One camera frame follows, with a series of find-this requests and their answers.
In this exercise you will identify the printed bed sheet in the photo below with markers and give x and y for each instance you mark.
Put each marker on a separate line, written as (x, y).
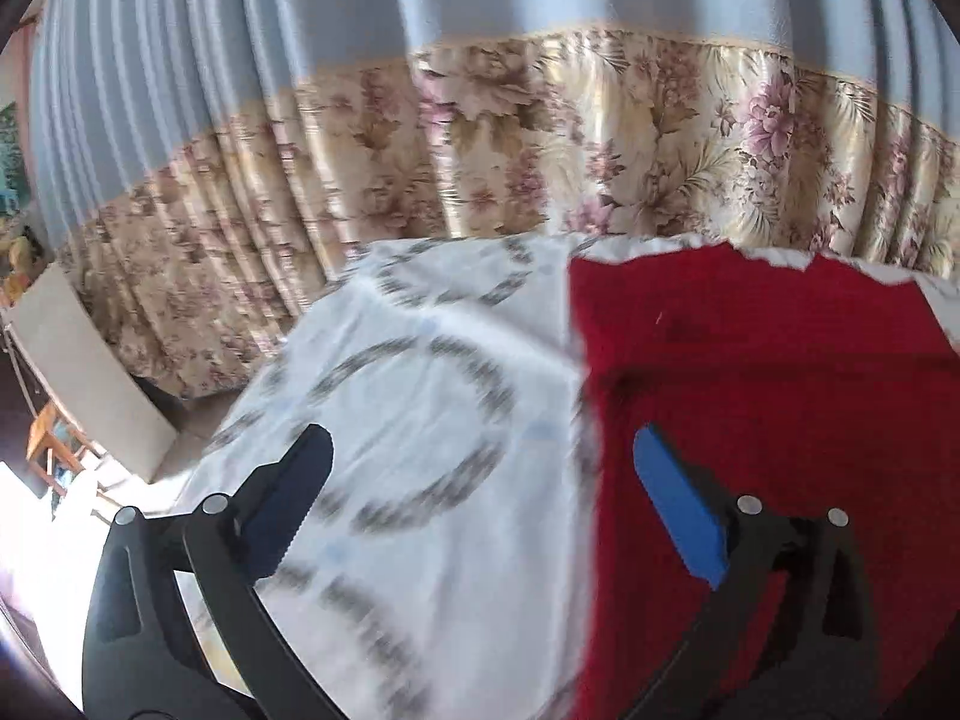
(420, 427)

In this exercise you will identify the white board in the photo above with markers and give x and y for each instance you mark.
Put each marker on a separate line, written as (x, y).
(86, 360)

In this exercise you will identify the wall poster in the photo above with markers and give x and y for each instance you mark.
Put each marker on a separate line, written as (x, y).
(11, 157)

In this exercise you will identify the wooden chair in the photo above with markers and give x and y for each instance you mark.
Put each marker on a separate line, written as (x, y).
(56, 439)

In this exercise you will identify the blue floral curtain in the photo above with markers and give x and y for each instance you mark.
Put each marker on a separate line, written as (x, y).
(480, 127)

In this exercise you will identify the red knit sweater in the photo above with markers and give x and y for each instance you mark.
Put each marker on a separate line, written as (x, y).
(765, 390)

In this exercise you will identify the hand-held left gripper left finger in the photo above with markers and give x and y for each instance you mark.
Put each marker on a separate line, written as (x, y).
(289, 506)

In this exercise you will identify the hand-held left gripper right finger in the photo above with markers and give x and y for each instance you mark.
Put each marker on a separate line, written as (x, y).
(679, 502)

